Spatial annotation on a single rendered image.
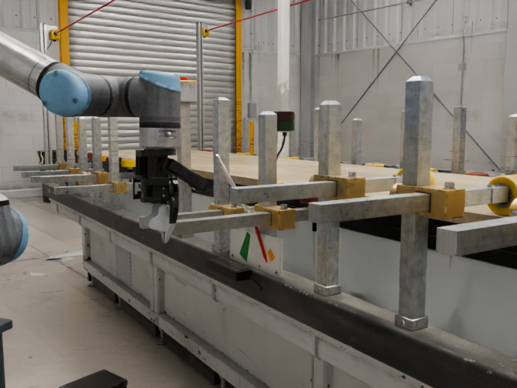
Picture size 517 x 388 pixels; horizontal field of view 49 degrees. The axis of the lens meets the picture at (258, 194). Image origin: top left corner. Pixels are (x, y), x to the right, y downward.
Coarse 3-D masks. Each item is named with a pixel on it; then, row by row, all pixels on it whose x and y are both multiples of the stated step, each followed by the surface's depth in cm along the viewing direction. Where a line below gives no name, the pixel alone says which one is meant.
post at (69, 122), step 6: (66, 120) 311; (72, 120) 312; (66, 126) 312; (72, 126) 312; (66, 132) 313; (72, 132) 312; (66, 138) 314; (72, 138) 313; (66, 144) 314; (72, 144) 313; (72, 150) 313; (72, 156) 314; (72, 162) 314
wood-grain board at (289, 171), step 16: (176, 160) 280; (192, 160) 280; (208, 160) 280; (240, 160) 280; (256, 160) 280; (288, 160) 280; (304, 160) 280; (208, 176) 216; (240, 176) 196; (256, 176) 195; (288, 176) 195; (304, 176) 195; (368, 176) 195; (384, 176) 195; (448, 176) 195; (464, 176) 195; (480, 176) 195; (384, 192) 150; (480, 208) 122
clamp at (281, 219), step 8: (256, 208) 147; (264, 208) 144; (272, 208) 143; (288, 208) 143; (272, 216) 141; (280, 216) 139; (288, 216) 140; (272, 224) 141; (280, 224) 139; (288, 224) 140
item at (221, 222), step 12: (216, 216) 136; (228, 216) 136; (240, 216) 137; (252, 216) 139; (264, 216) 141; (300, 216) 147; (180, 228) 129; (192, 228) 130; (204, 228) 132; (216, 228) 134; (228, 228) 136
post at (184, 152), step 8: (184, 104) 185; (184, 112) 185; (184, 120) 186; (184, 128) 186; (184, 136) 186; (184, 144) 187; (184, 152) 187; (184, 160) 187; (184, 184) 188; (184, 192) 188; (184, 200) 189; (184, 208) 189
